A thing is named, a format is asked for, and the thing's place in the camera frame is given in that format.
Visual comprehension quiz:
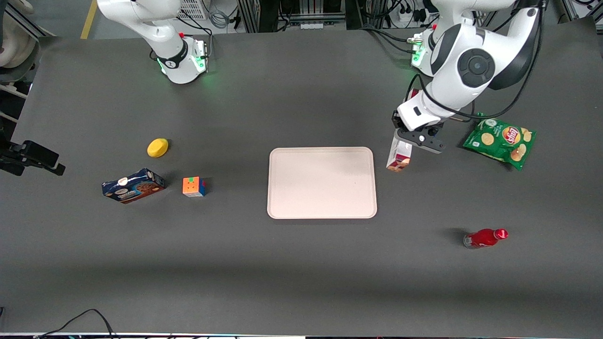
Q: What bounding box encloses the aluminium frame rack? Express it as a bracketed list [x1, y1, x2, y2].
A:
[237, 0, 359, 33]

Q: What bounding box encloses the red soda bottle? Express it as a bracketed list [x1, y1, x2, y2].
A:
[463, 228, 509, 250]

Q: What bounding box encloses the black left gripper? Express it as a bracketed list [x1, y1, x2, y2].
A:
[393, 113, 447, 155]

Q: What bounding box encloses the thin black table cable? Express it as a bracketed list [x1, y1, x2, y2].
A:
[34, 309, 117, 339]

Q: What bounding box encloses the white power strip with plugs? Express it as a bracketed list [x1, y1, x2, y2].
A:
[397, 4, 428, 25]

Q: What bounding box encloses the green chips bag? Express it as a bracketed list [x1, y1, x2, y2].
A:
[462, 112, 537, 171]

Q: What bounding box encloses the blue cookie box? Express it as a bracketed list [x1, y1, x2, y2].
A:
[101, 168, 166, 204]

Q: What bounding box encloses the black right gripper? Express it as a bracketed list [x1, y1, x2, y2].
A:
[0, 140, 66, 177]

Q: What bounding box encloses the grey coiled cable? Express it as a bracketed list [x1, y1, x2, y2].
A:
[209, 8, 230, 30]

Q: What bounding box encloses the beige padded chair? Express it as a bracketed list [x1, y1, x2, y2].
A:
[0, 0, 37, 69]

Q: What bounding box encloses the white perforated box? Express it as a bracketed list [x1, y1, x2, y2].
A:
[178, 0, 209, 20]

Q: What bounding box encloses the black base cable bundle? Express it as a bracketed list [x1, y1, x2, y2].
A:
[177, 16, 215, 59]
[360, 26, 424, 53]

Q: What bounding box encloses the colourful puzzle cube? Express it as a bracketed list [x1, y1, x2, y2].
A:
[182, 176, 207, 198]

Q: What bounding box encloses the yellow round sponge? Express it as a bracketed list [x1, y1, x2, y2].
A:
[147, 138, 169, 158]

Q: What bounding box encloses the red cookie box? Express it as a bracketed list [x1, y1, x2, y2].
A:
[386, 89, 421, 173]

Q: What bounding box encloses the beige rectangular tray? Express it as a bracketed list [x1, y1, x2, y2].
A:
[267, 147, 378, 220]

